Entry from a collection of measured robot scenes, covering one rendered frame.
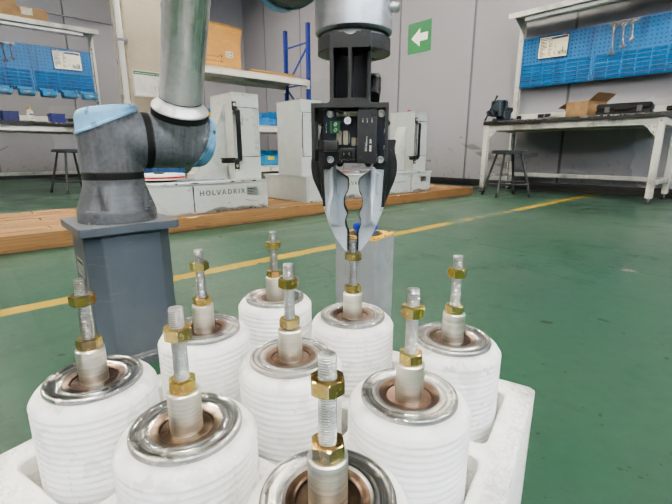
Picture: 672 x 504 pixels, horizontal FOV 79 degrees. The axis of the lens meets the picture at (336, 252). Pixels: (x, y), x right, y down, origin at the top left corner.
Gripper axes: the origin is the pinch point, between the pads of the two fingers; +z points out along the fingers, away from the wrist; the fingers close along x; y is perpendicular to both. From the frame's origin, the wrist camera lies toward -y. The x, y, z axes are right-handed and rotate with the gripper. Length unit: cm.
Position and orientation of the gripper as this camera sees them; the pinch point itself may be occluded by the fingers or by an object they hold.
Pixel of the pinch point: (353, 237)
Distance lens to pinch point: 47.0
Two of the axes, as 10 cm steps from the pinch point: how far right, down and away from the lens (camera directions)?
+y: -1.1, 2.4, -9.7
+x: 9.9, 0.2, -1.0
